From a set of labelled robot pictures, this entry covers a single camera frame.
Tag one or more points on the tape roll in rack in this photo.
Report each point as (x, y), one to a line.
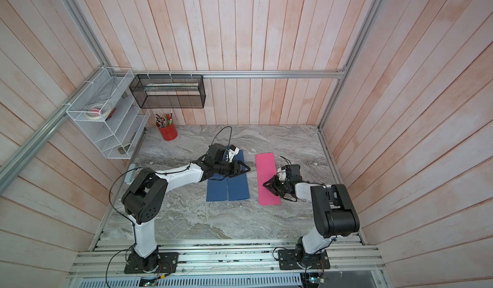
(97, 111)

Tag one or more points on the white wire shelf rack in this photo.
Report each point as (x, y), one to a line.
(117, 136)

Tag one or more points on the black mesh wall basket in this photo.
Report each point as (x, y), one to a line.
(159, 91)

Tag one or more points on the pink rectangular paper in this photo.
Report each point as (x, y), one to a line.
(266, 170)

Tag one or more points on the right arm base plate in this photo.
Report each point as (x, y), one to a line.
(291, 259)

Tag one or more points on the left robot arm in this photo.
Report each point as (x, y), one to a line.
(144, 197)

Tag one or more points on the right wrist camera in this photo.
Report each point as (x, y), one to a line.
(283, 173)

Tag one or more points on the blue paper sheet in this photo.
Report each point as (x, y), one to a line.
(238, 188)
(217, 189)

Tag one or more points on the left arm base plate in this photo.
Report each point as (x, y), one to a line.
(156, 263)

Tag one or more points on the aluminium frame rail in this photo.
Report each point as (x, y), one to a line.
(206, 257)

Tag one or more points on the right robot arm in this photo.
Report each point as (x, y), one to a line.
(333, 210)

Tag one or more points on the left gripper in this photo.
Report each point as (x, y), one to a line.
(236, 172)

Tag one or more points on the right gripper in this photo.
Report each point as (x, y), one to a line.
(273, 186)

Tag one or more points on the red pen cup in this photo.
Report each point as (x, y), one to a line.
(166, 126)

